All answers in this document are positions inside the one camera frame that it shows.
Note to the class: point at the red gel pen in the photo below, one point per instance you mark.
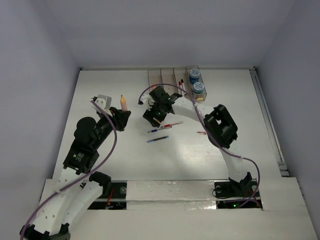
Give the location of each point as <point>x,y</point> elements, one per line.
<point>171,125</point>

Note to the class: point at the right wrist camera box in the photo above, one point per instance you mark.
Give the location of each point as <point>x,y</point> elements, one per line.
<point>144,99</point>

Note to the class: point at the blue tape roll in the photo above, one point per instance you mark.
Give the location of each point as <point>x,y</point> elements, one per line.
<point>194,75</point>
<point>198,87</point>

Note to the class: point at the red capped white marker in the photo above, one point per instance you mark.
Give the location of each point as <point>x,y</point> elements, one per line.
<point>180,85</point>

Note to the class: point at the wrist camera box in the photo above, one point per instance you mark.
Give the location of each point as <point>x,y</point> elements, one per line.
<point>144,99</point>
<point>103,101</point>

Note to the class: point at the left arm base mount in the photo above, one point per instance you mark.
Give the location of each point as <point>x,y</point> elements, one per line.
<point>114,199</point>

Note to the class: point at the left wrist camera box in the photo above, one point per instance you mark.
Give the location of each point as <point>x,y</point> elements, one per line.
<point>103,101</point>

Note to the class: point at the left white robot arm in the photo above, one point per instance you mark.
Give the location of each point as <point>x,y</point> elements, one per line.
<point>80,183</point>

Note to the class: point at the black capped white marker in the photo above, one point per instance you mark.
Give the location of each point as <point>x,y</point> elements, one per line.
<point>184,88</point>

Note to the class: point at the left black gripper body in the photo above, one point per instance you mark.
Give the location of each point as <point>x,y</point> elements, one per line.
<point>114,119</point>

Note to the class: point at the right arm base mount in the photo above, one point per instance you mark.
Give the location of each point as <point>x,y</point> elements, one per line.
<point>229,198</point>

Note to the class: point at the blue gel pen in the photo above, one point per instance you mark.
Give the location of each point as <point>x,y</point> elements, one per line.
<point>160,129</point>

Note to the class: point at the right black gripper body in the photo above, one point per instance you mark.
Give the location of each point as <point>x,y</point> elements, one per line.
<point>156,112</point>

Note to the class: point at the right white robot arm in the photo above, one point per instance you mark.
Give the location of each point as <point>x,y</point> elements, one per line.
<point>217,122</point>

